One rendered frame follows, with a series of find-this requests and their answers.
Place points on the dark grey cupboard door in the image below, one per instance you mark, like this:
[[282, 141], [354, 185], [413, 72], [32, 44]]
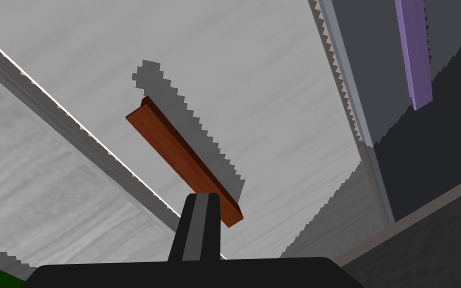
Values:
[[446, 160]]

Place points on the light grey drawer front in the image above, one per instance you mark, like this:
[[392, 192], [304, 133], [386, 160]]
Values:
[[234, 60], [34, 180]]

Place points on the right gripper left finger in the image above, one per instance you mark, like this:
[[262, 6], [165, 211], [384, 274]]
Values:
[[182, 240]]

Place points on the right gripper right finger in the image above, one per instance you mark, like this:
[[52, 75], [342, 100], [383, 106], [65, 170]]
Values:
[[210, 240]]

